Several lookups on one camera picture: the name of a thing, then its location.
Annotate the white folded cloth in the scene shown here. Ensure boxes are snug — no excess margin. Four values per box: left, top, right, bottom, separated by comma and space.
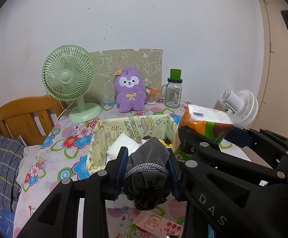
106, 133, 140, 159

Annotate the pink wipes packet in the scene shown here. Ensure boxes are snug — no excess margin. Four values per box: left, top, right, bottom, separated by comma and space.
134, 211, 185, 238

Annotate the grey plaid pillow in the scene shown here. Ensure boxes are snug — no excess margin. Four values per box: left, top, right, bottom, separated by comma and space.
0, 128, 26, 212

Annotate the yellow fabric storage box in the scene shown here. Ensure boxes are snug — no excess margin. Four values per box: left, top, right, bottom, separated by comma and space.
87, 114, 182, 201

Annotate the beige wooden door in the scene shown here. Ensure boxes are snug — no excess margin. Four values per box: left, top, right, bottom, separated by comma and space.
254, 0, 288, 134

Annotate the blue bed sheet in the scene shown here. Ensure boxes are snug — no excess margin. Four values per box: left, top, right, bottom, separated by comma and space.
0, 203, 16, 231

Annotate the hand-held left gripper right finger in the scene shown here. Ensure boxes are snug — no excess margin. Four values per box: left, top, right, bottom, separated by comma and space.
167, 154, 249, 238

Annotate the cartoon print felt panel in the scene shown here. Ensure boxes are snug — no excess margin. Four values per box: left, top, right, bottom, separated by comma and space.
89, 48, 163, 105

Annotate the grey velvet cloth bundle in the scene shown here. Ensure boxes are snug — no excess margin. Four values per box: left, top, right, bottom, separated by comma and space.
123, 137, 170, 211

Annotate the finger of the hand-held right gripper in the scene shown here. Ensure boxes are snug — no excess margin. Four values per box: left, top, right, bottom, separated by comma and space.
179, 126, 286, 186
230, 128, 288, 164

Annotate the cotton swab jar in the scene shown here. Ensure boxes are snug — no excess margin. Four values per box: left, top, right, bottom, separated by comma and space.
145, 87, 159, 105

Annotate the yellow cloth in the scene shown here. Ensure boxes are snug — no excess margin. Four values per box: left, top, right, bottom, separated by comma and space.
159, 138, 175, 148

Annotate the purple plush toy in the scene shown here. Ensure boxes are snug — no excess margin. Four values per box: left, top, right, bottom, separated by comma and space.
113, 66, 147, 112

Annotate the wooden bed headboard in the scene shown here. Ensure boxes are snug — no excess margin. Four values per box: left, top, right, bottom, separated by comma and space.
0, 95, 67, 146

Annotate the green fan white cable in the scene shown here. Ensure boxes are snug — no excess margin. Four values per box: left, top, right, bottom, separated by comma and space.
56, 102, 72, 122

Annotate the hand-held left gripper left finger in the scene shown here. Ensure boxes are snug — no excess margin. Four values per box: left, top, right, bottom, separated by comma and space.
17, 147, 129, 238

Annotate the white clip fan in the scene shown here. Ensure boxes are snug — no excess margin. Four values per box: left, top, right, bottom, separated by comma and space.
221, 88, 259, 129

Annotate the green desk fan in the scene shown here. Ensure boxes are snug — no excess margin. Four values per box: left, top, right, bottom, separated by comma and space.
42, 45, 103, 122

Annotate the orange tissue packet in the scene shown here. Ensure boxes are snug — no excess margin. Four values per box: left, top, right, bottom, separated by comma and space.
172, 105, 234, 163

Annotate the glass jar with green lid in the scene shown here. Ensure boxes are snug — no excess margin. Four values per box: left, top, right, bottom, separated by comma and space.
161, 68, 184, 108

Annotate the floral tablecloth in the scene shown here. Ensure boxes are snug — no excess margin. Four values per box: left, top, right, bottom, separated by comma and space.
12, 100, 251, 238

